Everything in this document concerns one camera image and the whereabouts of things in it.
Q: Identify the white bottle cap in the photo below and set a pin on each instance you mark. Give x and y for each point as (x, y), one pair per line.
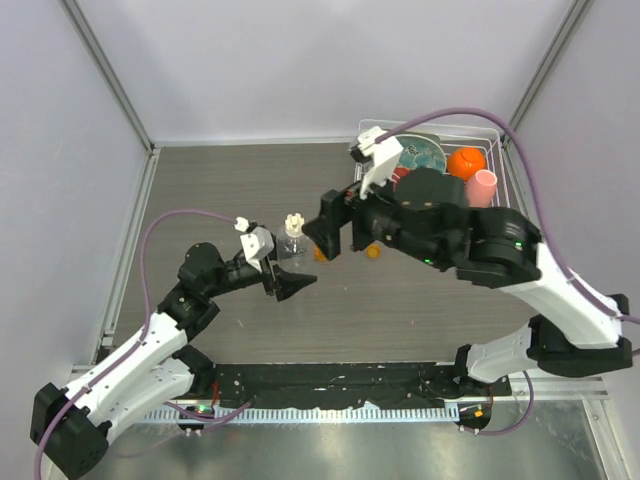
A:
(293, 224)

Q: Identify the orange bottle cap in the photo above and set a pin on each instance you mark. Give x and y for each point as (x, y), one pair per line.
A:
(373, 251)

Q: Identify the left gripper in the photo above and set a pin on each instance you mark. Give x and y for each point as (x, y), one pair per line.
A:
(284, 283)

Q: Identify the red teal floral plate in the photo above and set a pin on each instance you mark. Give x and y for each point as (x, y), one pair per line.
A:
(419, 150)

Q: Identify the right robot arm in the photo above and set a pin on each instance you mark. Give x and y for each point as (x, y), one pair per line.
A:
(425, 215)

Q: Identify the white wire dish rack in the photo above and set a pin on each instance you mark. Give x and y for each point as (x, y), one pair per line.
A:
(487, 140)

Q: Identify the orange bowl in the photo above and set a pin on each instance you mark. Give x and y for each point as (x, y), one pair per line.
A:
(465, 162)

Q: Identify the pink cup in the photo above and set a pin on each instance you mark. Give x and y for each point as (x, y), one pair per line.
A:
(481, 188)

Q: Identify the orange filled bottle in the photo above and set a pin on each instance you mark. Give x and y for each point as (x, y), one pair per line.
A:
(319, 255)

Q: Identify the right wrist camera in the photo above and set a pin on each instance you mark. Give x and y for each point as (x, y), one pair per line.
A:
(380, 152)

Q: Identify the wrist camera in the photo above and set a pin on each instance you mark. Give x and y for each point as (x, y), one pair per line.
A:
(257, 245)
(380, 152)

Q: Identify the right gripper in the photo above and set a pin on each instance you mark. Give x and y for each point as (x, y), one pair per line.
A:
(353, 208)

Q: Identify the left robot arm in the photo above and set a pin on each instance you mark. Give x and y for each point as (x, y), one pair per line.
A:
(73, 426)

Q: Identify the white cable duct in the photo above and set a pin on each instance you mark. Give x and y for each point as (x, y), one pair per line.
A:
(367, 413)

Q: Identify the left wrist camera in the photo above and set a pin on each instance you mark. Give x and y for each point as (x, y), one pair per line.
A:
(257, 245)

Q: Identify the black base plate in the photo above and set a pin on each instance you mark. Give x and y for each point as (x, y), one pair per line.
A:
(339, 386)

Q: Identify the clear bottle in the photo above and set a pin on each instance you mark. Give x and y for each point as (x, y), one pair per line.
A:
(294, 251)

